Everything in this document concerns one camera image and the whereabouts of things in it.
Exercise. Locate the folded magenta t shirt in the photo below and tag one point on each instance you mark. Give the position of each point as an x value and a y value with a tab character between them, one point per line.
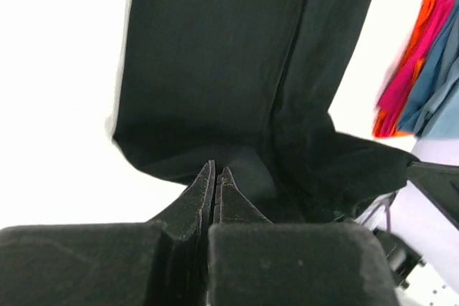
397	87

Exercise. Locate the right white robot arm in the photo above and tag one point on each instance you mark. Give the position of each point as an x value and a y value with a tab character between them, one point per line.
418	227

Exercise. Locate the folded teal t shirt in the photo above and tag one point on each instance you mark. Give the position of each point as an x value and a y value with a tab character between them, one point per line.
433	83

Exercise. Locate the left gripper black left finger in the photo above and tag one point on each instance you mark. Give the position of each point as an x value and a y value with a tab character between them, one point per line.
157	262

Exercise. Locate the black floral t shirt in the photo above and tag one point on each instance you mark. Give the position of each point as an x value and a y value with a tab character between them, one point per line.
248	84

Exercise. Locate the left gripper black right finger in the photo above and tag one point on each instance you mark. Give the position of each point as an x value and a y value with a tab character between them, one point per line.
255	262

